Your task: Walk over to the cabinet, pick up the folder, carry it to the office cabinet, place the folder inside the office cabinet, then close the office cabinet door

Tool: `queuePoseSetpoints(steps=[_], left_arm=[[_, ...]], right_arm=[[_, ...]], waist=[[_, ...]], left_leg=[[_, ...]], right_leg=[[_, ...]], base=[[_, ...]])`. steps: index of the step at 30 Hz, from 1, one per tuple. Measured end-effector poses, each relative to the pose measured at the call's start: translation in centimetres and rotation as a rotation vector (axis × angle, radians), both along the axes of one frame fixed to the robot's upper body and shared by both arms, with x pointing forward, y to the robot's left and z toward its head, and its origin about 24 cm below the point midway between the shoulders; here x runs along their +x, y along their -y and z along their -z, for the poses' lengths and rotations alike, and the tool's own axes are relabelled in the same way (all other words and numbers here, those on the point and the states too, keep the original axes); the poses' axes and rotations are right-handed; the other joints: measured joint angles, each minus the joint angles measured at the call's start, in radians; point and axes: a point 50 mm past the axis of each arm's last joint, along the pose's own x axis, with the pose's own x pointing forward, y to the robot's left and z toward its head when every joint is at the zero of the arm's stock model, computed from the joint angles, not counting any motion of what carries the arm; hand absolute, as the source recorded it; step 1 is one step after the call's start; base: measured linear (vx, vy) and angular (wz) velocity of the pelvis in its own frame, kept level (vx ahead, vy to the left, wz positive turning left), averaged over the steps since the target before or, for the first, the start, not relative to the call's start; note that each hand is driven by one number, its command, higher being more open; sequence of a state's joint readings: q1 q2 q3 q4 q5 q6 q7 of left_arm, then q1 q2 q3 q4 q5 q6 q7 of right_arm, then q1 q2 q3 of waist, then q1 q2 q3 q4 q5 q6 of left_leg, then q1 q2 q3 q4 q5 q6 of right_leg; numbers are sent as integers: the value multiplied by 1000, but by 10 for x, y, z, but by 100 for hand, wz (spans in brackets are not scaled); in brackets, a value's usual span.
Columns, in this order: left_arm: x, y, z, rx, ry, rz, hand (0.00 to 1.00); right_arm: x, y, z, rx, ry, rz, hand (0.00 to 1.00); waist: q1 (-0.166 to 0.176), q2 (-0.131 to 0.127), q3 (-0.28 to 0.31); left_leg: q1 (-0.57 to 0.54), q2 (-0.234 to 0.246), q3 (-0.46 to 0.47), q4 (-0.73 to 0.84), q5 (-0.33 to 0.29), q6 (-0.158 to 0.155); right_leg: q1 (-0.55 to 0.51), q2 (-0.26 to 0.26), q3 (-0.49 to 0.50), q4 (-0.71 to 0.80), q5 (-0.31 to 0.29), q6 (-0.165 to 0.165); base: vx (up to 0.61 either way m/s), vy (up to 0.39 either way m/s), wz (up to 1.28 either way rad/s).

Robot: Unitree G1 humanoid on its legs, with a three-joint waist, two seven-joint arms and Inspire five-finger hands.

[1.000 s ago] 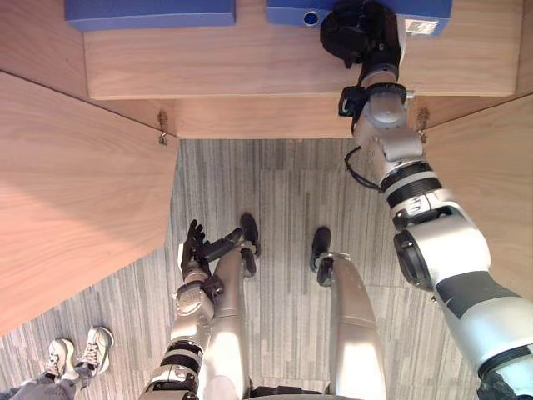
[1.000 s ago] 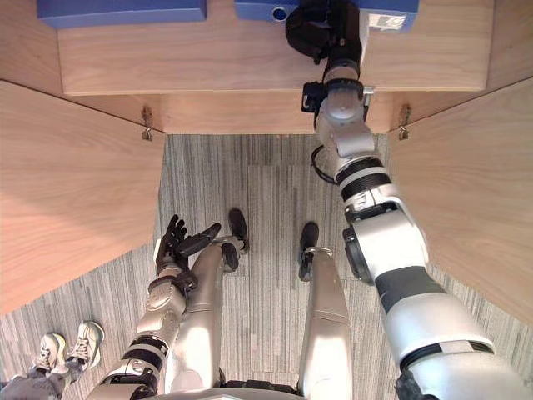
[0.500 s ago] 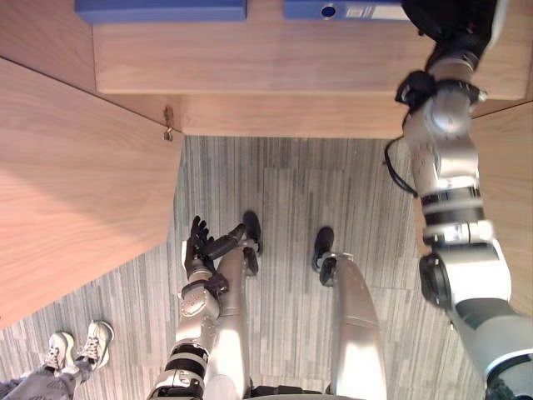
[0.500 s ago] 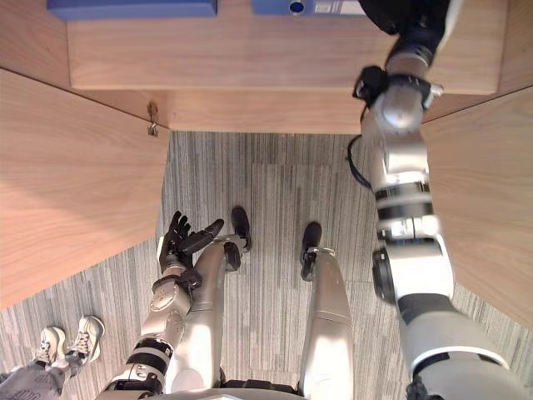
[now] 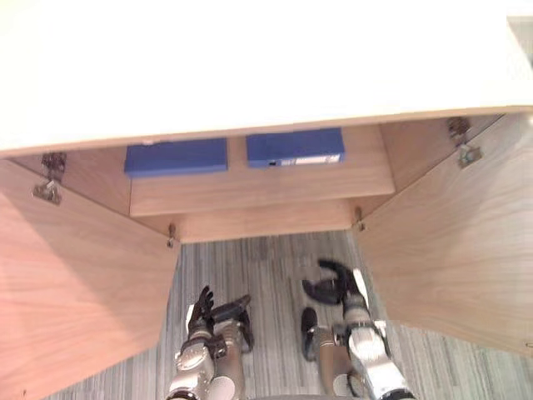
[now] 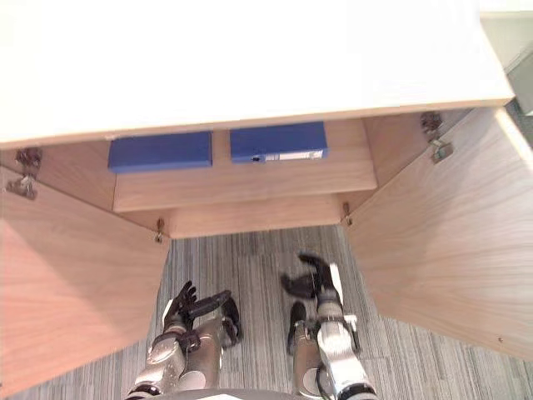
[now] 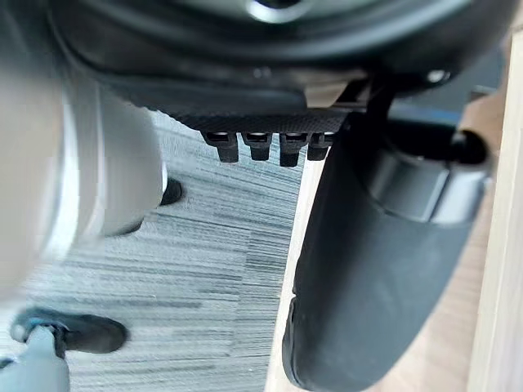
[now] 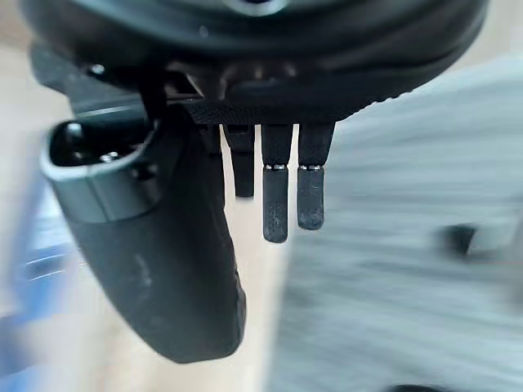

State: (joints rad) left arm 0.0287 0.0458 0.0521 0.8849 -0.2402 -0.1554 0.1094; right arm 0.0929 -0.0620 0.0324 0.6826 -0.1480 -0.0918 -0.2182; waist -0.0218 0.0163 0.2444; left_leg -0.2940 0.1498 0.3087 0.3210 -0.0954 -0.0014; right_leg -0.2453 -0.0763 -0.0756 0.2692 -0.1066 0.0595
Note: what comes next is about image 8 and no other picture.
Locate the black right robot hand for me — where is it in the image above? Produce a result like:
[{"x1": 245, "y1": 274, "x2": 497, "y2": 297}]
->
[{"x1": 18, "y1": 0, "x2": 490, "y2": 365}]

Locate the silver robot leg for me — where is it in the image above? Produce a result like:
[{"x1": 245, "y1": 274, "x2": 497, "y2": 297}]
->
[{"x1": 267, "y1": 56, "x2": 523, "y2": 392}]

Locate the blue blurred object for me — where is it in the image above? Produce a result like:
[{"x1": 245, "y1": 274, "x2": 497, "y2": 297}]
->
[{"x1": 0, "y1": 163, "x2": 83, "y2": 368}]

